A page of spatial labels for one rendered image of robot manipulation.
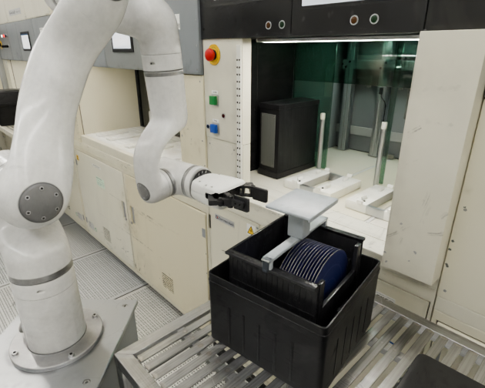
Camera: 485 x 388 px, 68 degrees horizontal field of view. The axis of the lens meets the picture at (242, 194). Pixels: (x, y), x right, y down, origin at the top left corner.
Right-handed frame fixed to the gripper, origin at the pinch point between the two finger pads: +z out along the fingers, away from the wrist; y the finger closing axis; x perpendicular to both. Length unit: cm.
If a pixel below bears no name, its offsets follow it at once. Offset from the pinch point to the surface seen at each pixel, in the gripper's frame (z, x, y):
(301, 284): 19.6, -7.3, 11.6
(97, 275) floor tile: -153, -106, -39
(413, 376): 39.0, -19.6, 6.5
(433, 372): 41.5, -19.6, 3.7
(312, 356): 24.0, -19.6, 13.4
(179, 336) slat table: -6.8, -29.9, 17.6
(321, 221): 12.8, -4.8, -8.9
